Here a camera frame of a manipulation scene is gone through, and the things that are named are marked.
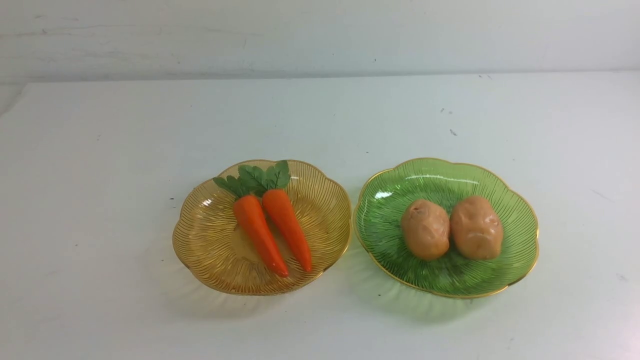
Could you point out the toy carrot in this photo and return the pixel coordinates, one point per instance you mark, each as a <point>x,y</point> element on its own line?
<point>249,214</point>
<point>269,185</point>

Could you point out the toy potato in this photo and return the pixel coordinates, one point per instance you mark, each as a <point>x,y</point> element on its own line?
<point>426,229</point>
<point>476,229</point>

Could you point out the green ribbed plastic plate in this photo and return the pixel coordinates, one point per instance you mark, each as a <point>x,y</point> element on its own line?
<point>386,195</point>

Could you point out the amber ribbed plastic plate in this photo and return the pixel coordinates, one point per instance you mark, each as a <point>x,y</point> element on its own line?
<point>208,240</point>

